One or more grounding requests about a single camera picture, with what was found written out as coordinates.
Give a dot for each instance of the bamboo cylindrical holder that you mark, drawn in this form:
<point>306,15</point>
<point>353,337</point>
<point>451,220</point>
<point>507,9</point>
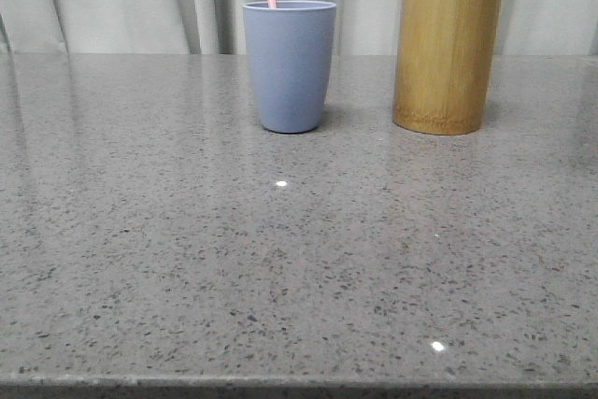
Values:
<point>444,64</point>

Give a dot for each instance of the blue plastic cup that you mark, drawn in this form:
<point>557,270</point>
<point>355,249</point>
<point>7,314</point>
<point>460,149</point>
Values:
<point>290,54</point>

